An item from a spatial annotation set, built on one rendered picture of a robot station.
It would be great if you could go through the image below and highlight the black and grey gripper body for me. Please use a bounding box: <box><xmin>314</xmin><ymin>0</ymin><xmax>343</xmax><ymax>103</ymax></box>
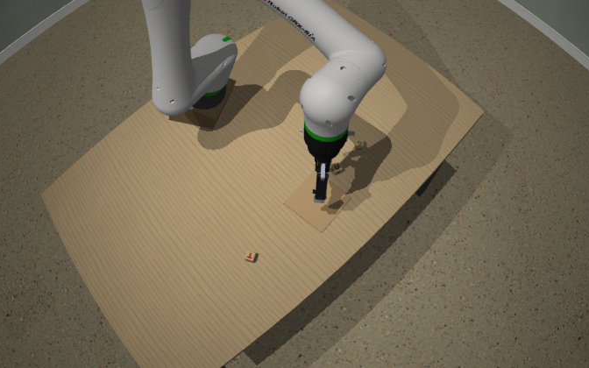
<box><xmin>308</xmin><ymin>148</ymin><xmax>340</xmax><ymax>168</ymax></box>

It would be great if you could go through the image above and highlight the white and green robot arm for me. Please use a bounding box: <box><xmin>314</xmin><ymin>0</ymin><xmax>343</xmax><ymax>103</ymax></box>
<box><xmin>141</xmin><ymin>0</ymin><xmax>387</xmax><ymax>154</ymax></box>

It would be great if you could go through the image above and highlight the tan flat mat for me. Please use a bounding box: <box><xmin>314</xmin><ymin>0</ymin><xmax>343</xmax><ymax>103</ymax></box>
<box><xmin>284</xmin><ymin>170</ymin><xmax>351</xmax><ymax>233</ymax></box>

